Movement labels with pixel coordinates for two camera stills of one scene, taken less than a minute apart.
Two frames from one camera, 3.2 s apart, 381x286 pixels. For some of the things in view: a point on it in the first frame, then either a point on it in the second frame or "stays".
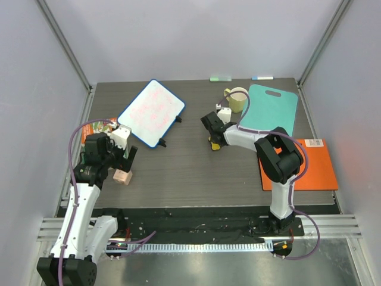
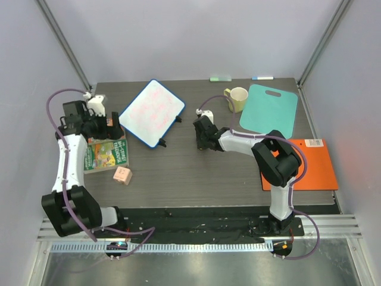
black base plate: [137, 225] stays
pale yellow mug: [236, 99] stays
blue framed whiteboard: [151, 114] stays
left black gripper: [122, 163] → [103, 134]
